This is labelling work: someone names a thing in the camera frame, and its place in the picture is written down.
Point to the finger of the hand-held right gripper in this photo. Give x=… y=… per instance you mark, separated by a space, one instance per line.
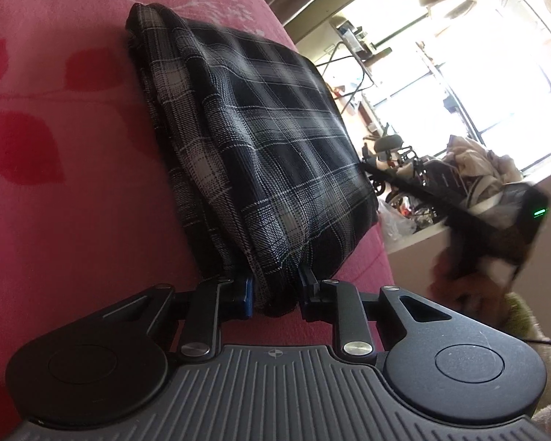
x=413 y=189

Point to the black wheelchair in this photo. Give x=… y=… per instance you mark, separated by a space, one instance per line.
x=397 y=161

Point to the beige clothes pile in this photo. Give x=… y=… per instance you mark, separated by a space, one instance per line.
x=477 y=165

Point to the clear plastic bag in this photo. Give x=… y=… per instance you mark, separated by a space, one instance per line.
x=395 y=220

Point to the black metal rack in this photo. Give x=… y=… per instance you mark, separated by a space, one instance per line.
x=349 y=73

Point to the pink floral bedsheet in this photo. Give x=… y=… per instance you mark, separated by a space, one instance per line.
x=73 y=216

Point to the person's right hand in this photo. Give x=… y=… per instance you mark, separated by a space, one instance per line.
x=468 y=287

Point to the green and white fleece robe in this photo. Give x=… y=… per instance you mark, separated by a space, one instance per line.
x=546 y=376

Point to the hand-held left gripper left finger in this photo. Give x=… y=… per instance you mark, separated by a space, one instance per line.
x=247 y=296

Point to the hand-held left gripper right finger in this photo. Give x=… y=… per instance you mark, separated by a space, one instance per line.
x=305 y=295

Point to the dark plaid pants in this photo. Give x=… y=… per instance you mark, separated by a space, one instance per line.
x=266 y=147

